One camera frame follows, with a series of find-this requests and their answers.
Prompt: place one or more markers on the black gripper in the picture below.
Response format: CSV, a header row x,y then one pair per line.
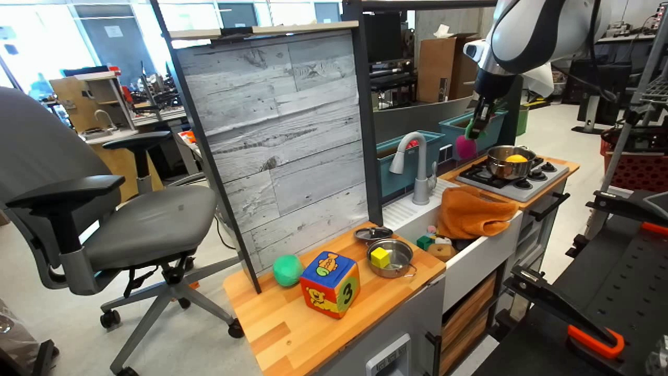
x,y
486,109

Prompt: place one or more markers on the purple radish plushy green leaves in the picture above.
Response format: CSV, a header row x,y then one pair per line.
x,y
464,150

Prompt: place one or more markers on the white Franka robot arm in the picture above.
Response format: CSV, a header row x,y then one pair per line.
x,y
528,32

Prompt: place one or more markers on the silver metal pot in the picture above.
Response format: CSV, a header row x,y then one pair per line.
x,y
506,170

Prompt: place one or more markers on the white toy sink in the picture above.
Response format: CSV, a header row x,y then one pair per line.
x,y
481,257

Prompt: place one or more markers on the large teal planter box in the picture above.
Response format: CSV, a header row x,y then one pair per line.
x,y
451,126

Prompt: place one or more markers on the yellow toy lemon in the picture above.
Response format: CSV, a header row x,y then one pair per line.
x,y
516,159

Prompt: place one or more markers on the grey toy faucet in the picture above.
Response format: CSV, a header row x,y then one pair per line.
x,y
422,174

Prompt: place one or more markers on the grey toy stove black grates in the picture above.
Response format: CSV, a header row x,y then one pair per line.
x,y
523,190

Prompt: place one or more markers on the tall cardboard box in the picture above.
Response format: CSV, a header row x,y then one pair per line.
x,y
438,69

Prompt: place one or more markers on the orange cloth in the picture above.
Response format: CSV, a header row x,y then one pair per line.
x,y
472,212

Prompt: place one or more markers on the small teal planter box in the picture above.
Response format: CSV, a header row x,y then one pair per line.
x,y
389,183

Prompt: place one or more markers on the brown toy food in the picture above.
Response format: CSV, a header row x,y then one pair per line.
x,y
440,249

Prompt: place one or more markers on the green toy vegetable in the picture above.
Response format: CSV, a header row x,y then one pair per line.
x,y
425,244

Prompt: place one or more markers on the small metal lid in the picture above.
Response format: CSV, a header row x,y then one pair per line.
x,y
372,235

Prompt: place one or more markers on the small metal bowl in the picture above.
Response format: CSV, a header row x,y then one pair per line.
x,y
399,262

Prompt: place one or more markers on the small yellow cube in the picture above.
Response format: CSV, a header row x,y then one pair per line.
x,y
380,257

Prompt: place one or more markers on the red crate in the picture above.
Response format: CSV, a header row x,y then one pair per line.
x,y
638,170

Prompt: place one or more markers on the grey wood backdrop panel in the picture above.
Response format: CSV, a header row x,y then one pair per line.
x,y
278,139

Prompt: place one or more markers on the black perforated table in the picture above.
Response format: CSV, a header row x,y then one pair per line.
x,y
626,285

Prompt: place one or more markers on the colourful number cube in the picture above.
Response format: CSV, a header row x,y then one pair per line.
x,y
326,285

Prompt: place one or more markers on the green ball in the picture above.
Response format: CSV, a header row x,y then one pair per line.
x,y
287,273

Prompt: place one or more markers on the wooden toy kitchen unit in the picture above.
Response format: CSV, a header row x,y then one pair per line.
x,y
292,326

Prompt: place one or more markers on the grey office chair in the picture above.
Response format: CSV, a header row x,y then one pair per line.
x,y
146,231

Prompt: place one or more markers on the wooden shelf unit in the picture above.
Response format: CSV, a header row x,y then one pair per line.
x,y
85,102

